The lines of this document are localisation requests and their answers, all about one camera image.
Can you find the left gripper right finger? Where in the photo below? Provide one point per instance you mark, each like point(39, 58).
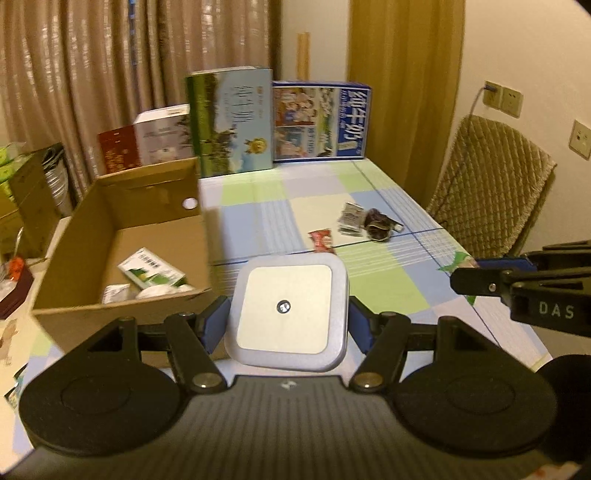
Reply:
point(382, 338)

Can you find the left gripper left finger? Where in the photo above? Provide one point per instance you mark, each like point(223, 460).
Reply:
point(191, 339)

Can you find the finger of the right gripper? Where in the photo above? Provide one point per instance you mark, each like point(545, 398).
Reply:
point(498, 281)

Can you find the green white medicine box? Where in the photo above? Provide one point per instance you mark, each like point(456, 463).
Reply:
point(145, 269)

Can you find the white square plastic container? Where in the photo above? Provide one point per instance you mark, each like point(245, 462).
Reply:
point(290, 312)

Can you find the red snack packet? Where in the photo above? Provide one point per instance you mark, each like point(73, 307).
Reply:
point(322, 241)

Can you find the grey snack packet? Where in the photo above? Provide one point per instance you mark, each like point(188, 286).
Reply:
point(351, 220)

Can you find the white knitted cloth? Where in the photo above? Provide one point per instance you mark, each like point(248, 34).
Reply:
point(155, 291)

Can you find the clear plastic bag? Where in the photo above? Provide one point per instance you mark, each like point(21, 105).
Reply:
point(115, 293)

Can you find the checked tablecloth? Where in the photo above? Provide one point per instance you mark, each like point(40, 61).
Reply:
point(288, 370)

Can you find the quilted olive chair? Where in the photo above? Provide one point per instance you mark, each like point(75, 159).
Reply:
point(493, 187)

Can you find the brown cardboard box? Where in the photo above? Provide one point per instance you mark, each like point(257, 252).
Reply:
point(155, 207)

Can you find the dark wooden tray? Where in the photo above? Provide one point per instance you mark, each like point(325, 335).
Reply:
point(15, 287)

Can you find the red gift box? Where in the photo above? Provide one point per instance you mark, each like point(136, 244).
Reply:
point(119, 149)

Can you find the white humidifier box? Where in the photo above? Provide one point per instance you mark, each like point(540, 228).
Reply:
point(163, 134)

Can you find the brown carton stack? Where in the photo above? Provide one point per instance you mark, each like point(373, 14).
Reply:
point(41, 198)

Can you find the blue milk carton box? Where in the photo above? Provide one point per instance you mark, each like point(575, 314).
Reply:
point(320, 120)

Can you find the green sky milk box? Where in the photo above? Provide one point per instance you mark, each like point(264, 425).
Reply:
point(230, 119)

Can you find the yellow curtain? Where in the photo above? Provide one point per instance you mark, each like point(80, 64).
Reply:
point(409, 52)

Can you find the green tissue pack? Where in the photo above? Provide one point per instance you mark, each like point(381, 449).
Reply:
point(9, 164)

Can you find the beige curtain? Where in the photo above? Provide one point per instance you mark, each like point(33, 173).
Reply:
point(71, 70)

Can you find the double wall socket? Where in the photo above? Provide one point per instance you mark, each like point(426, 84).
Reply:
point(504, 99)

